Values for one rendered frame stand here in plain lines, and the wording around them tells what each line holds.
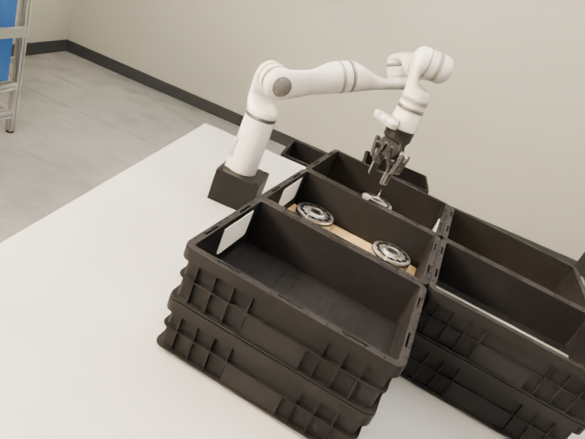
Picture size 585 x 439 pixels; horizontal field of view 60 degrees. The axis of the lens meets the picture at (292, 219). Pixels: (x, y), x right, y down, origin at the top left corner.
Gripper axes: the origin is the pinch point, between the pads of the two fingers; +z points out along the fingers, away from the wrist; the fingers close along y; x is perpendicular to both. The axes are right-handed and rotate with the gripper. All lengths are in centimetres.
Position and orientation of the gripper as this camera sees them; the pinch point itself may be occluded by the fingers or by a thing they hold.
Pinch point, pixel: (379, 174)
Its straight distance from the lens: 140.9
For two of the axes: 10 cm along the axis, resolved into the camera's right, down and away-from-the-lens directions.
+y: -3.9, -5.4, 7.4
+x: -8.5, -0.9, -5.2
